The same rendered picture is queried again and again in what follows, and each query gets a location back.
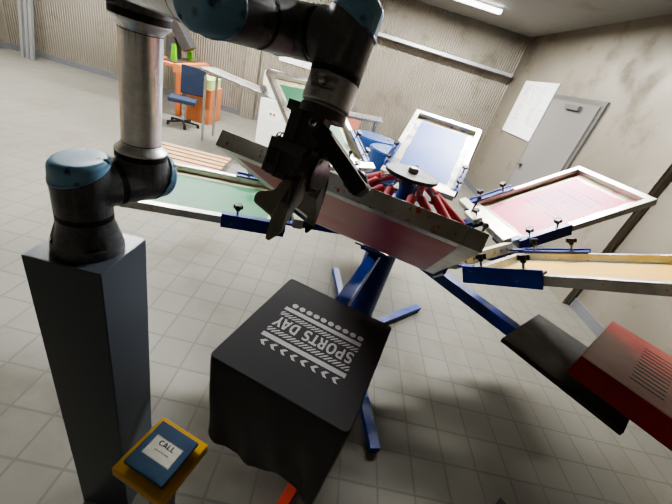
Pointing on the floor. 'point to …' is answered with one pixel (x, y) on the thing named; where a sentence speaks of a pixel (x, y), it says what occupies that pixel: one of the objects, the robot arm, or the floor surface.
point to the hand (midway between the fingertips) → (293, 238)
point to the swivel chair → (190, 81)
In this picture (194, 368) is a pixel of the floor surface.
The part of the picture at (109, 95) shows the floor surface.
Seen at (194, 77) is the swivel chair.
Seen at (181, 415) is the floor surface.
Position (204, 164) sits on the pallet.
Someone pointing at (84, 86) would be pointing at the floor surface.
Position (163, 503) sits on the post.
